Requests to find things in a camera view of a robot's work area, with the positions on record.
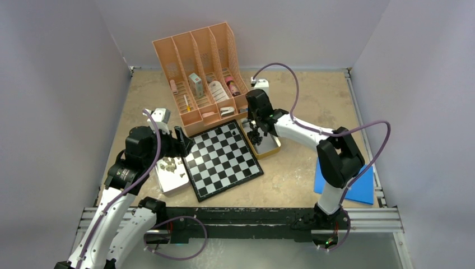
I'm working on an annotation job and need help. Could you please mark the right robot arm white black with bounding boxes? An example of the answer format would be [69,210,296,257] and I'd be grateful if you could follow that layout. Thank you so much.
[245,89,365,228]

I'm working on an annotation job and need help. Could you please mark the white paper pack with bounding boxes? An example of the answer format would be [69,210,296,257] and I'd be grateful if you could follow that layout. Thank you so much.
[208,80,229,103]

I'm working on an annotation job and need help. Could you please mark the pink bottle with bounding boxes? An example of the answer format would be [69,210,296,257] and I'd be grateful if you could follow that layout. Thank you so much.
[225,76,241,97]

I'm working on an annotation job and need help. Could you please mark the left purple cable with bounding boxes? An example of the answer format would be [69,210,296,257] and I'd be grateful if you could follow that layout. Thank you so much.
[74,108,164,269]

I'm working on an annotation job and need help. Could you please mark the pile of white chess pieces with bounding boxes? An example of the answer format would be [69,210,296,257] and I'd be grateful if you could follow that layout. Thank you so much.
[157,157,186,177]

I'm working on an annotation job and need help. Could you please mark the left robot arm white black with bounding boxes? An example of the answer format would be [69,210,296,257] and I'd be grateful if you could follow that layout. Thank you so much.
[55,126,194,268]

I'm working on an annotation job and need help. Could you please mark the black metal base rail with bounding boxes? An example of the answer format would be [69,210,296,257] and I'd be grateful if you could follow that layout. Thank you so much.
[76,206,404,244]

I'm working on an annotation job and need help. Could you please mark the silver metal tin tray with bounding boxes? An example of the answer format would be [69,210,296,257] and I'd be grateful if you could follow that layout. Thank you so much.
[155,163,190,196]

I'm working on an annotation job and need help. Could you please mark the white green carton box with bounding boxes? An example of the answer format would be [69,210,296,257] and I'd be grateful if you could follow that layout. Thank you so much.
[188,73,204,98]

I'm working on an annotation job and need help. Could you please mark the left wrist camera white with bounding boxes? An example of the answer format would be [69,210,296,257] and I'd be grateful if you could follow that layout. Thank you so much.
[145,108,171,134]

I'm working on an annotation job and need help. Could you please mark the blue foam pad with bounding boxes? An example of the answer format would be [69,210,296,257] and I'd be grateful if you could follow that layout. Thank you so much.
[314,160,374,205]

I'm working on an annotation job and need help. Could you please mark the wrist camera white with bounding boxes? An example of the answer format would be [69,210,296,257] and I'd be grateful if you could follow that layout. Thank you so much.
[145,108,171,134]
[251,78,269,95]

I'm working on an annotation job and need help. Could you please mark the black white chess board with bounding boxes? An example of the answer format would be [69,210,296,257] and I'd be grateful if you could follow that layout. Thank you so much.
[184,120,264,202]

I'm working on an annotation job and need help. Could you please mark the peach plastic desk organizer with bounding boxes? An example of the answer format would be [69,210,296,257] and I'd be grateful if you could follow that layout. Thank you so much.
[152,22,249,136]

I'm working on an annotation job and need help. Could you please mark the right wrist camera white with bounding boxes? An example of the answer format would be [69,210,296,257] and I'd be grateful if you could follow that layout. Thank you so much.
[251,78,269,95]

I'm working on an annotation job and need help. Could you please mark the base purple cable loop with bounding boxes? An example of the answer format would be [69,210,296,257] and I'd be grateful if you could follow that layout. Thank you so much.
[143,215,207,261]

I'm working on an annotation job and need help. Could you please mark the yellow white pen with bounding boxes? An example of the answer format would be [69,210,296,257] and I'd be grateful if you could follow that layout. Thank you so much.
[183,94,191,112]

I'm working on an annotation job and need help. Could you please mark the white stapler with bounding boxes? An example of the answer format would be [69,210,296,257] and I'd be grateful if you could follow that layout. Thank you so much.
[220,106,235,118]

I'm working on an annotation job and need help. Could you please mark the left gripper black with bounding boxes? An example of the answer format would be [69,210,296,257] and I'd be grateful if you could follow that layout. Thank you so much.
[143,125,193,167]

